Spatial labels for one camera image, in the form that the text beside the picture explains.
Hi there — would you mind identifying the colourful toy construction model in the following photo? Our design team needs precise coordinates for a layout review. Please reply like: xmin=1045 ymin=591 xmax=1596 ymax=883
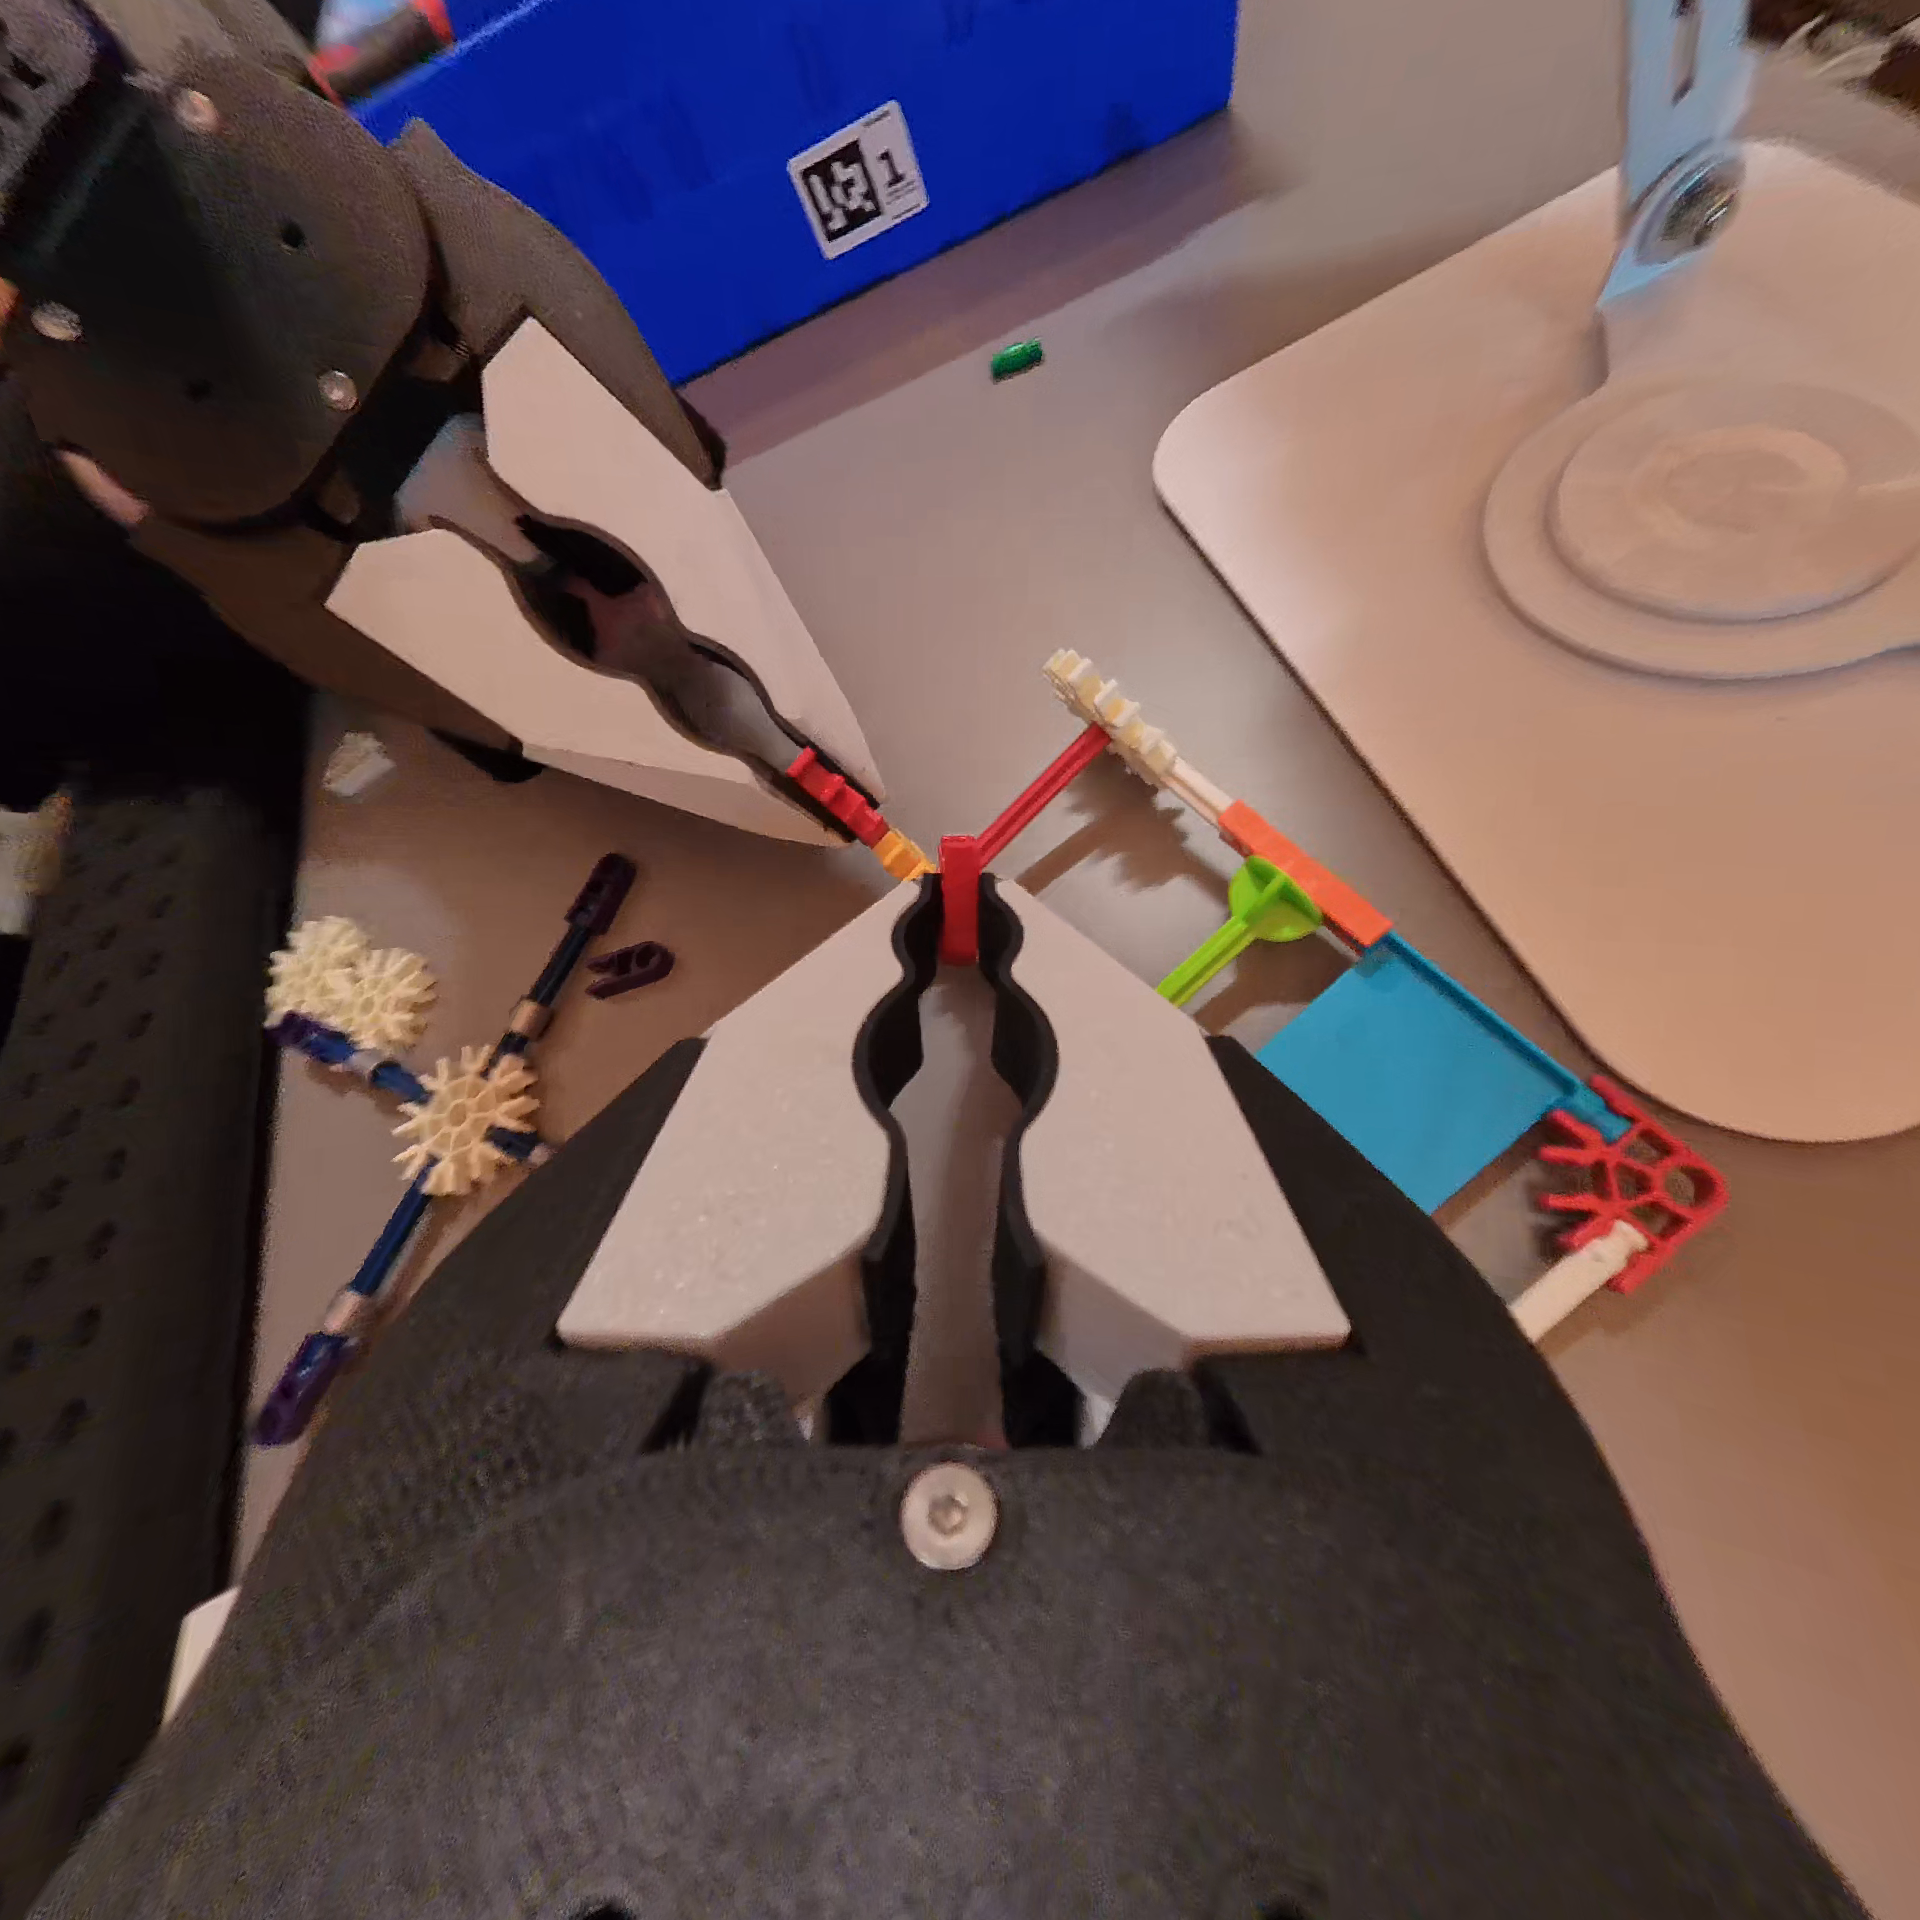
xmin=786 ymin=646 xmax=1728 ymax=1343

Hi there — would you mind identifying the blue rod snowflake assembly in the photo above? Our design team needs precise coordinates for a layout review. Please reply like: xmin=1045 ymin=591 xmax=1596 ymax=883
xmin=252 ymin=852 xmax=638 ymax=1446

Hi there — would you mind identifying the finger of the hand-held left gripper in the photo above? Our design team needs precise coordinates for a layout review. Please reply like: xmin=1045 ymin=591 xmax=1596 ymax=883
xmin=322 ymin=518 xmax=849 ymax=848
xmin=481 ymin=311 xmax=890 ymax=821

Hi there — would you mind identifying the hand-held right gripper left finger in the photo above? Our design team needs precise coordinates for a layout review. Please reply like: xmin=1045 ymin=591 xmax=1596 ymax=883
xmin=555 ymin=876 xmax=920 ymax=1446

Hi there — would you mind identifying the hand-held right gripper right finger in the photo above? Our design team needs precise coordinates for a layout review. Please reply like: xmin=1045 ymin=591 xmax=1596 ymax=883
xmin=990 ymin=876 xmax=1357 ymax=1446

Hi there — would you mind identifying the blue storage bin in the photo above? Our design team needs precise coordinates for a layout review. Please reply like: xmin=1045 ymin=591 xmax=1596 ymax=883
xmin=345 ymin=0 xmax=1242 ymax=387

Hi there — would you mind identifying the white metal stand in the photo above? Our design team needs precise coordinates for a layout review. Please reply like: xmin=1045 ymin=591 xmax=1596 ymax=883
xmin=1150 ymin=0 xmax=1920 ymax=1146

